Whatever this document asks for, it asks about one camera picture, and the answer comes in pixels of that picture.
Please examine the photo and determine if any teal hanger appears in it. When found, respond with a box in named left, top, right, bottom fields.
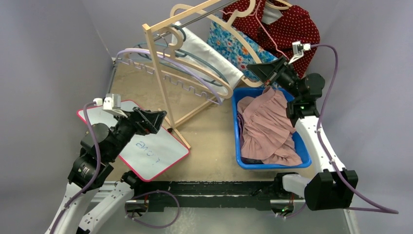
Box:
left=133, top=24, right=229, bottom=87

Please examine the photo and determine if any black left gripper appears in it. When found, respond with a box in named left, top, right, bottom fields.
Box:
left=108, top=105, right=167, bottom=160

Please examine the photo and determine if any red polka dot dress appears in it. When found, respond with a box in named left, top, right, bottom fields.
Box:
left=223, top=0, right=321, bottom=79

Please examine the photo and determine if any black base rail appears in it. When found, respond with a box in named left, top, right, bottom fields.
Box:
left=121, top=171, right=304, bottom=214

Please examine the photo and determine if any pink pleated skirt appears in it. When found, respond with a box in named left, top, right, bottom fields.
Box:
left=237, top=87, right=302, bottom=166

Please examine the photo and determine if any cream wooden hanger front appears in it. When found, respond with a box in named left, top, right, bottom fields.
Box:
left=121, top=25, right=234, bottom=100

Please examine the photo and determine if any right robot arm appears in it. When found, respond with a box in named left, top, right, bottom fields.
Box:
left=247, top=57, right=358, bottom=211

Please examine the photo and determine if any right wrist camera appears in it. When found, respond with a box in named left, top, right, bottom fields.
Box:
left=288, top=41, right=311, bottom=64

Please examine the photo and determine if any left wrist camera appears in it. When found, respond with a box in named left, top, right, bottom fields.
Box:
left=93, top=93, right=127, bottom=117

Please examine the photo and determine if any red-edged whiteboard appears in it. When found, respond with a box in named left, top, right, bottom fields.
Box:
left=77, top=100, right=189, bottom=182

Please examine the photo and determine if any blue plastic bin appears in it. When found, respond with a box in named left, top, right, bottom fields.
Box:
left=231, top=87, right=312, bottom=170

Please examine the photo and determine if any white cloth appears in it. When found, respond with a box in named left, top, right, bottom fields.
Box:
left=175, top=21, right=244, bottom=89

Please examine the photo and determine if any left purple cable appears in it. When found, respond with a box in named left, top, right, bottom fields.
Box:
left=48, top=101, right=103, bottom=234

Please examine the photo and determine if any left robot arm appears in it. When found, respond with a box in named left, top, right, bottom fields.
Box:
left=46, top=102, right=167, bottom=234

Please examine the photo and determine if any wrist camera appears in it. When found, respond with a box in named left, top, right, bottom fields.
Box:
left=288, top=41, right=311, bottom=64
left=93, top=93, right=127, bottom=117

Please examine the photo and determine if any wooden clothes rack frame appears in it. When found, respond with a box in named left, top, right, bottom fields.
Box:
left=142, top=0, right=234, bottom=149

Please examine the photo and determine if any metal rack rod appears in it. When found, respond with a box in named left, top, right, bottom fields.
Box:
left=152, top=0, right=240, bottom=41

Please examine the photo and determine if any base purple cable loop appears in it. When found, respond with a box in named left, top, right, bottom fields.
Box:
left=124, top=190, right=180, bottom=229

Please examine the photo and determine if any pink wire hanger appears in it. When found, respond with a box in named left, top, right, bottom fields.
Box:
left=222, top=0, right=287, bottom=57

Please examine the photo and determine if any blue floral garment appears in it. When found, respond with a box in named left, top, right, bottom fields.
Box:
left=207, top=21, right=277, bottom=87

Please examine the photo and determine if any cream wooden hanger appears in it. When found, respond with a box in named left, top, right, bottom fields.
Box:
left=121, top=25, right=234, bottom=100
left=169, top=0, right=265, bottom=88

